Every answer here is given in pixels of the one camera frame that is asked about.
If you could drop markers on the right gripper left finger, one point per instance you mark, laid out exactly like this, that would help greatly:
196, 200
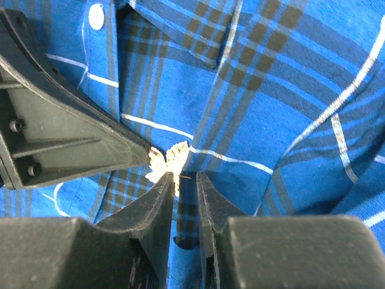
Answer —
128, 249

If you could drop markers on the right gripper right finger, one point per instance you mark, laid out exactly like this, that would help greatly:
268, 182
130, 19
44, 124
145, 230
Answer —
240, 251

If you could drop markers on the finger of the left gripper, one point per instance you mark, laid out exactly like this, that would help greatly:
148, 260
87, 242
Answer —
50, 131

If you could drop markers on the small gold pink brooch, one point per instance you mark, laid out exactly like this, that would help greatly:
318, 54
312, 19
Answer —
173, 161

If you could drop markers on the blue plaid shirt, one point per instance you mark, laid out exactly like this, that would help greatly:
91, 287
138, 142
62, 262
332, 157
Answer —
281, 102

